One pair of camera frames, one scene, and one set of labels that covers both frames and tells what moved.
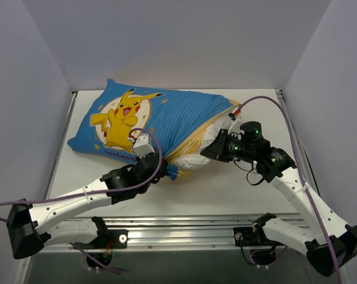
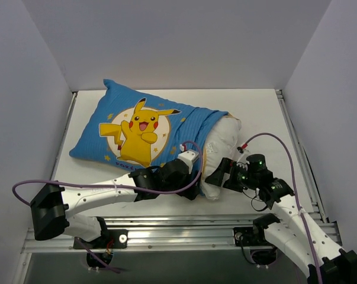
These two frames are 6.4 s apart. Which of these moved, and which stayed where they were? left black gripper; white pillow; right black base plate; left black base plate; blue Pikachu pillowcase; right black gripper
Moved: blue Pikachu pillowcase; left black gripper; right black gripper; white pillow
Stayed: left black base plate; right black base plate
